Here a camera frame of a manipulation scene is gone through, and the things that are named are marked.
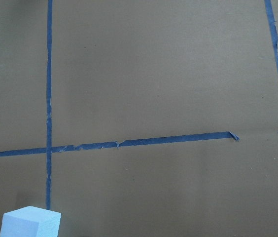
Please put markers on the light blue foam block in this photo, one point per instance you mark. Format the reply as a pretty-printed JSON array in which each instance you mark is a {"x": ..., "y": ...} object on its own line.
[{"x": 30, "y": 221}]

